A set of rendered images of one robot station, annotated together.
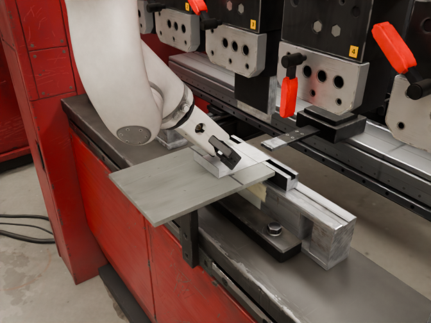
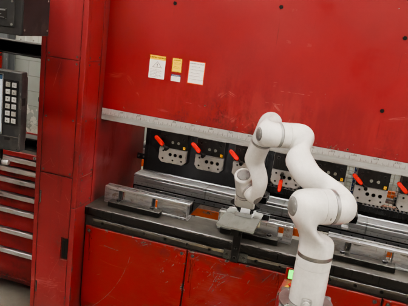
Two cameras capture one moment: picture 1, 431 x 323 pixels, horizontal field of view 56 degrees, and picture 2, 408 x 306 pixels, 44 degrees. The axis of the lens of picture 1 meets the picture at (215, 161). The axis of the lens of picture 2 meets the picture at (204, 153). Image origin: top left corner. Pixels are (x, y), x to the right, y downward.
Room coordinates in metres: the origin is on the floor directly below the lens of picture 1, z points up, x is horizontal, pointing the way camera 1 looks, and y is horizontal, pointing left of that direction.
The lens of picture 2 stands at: (-1.05, 1.70, 1.90)
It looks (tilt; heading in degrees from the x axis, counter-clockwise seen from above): 14 degrees down; 321
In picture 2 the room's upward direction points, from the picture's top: 7 degrees clockwise
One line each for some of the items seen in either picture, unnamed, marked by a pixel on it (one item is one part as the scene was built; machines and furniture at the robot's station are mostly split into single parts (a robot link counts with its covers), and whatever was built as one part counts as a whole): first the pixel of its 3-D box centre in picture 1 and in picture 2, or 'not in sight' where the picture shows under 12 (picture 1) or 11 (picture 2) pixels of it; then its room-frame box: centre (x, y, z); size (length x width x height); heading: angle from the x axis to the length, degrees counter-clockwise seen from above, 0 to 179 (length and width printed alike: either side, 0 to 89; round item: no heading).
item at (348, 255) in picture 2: not in sight; (362, 261); (0.22, -0.39, 0.89); 0.30 x 0.05 x 0.03; 36
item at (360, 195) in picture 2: not in sight; (371, 185); (0.28, -0.41, 1.26); 0.15 x 0.09 x 0.17; 36
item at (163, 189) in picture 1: (192, 174); (240, 219); (0.65, 0.04, 1.00); 0.26 x 0.18 x 0.01; 126
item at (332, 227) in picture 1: (267, 193); (255, 225); (0.70, -0.11, 0.92); 0.39 x 0.06 x 0.10; 36
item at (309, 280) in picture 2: not in sight; (309, 279); (-0.05, 0.35, 1.09); 0.19 x 0.19 x 0.18
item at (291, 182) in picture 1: (258, 160); (250, 213); (0.72, -0.09, 0.99); 0.20 x 0.03 x 0.03; 36
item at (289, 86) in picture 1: (292, 86); (280, 181); (0.58, -0.11, 1.20); 0.04 x 0.02 x 0.10; 126
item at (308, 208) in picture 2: not in sight; (312, 223); (-0.04, 0.38, 1.30); 0.19 x 0.12 x 0.24; 70
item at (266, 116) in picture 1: (254, 92); not in sight; (0.74, -0.08, 1.13); 0.10 x 0.02 x 0.10; 36
